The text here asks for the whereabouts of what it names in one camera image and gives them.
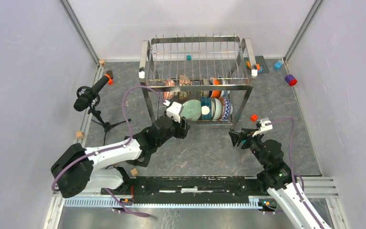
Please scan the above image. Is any pale green ceramic bowl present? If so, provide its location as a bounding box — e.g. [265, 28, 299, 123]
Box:
[180, 100, 202, 121]

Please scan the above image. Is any brown patterned bowl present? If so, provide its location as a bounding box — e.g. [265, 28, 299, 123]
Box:
[179, 74, 193, 101]

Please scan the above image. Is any black white patterned bowl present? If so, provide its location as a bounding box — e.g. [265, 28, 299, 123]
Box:
[200, 78, 210, 97]

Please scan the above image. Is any red white patterned bowl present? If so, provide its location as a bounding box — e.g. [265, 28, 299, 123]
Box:
[163, 79, 178, 101]

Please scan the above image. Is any wooden cube left rail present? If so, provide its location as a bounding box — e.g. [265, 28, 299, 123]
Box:
[75, 131, 85, 140]

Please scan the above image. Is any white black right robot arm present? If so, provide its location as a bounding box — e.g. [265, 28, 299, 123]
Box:
[229, 128, 330, 229]

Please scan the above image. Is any light blue block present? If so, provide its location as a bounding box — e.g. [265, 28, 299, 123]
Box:
[274, 60, 285, 70]

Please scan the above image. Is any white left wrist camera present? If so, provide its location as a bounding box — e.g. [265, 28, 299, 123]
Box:
[163, 100, 183, 123]

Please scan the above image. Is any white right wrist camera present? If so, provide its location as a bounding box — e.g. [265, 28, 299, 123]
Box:
[252, 118, 273, 137]

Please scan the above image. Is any orange red small cube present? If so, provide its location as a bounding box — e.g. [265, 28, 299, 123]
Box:
[250, 114, 258, 122]

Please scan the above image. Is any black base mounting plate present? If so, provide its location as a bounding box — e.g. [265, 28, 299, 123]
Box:
[112, 176, 269, 204]

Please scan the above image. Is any wooden cube back corner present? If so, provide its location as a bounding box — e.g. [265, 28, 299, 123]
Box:
[98, 59, 106, 67]

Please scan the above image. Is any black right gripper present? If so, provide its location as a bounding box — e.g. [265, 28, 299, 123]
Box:
[227, 128, 268, 168]

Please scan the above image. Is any orange curved block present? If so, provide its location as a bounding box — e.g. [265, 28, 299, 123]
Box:
[246, 61, 263, 72]

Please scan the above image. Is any steel two-tier dish rack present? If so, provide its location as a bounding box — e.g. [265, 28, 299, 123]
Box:
[139, 35, 258, 129]

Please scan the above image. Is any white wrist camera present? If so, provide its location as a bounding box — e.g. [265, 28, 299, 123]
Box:
[163, 100, 183, 123]
[252, 118, 273, 137]

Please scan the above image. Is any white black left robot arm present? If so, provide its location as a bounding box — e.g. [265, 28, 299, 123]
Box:
[51, 116, 190, 198]

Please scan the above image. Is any black microphone on tripod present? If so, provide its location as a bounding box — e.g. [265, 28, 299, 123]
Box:
[73, 75, 126, 145]

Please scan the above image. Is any blue zigzag patterned bowl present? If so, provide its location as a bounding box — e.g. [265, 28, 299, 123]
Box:
[219, 97, 233, 120]

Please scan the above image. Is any grey building baseplate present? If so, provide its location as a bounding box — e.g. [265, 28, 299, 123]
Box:
[244, 56, 269, 73]

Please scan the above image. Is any blue white porcelain bowl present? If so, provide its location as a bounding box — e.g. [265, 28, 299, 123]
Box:
[220, 79, 230, 97]

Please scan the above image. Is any wooden cube near base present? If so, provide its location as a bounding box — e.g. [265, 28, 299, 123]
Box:
[130, 168, 139, 177]

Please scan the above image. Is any purple red block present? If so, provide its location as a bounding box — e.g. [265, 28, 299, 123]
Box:
[285, 74, 297, 86]

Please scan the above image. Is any orange bowl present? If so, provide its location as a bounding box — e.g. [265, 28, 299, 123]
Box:
[209, 77, 222, 98]

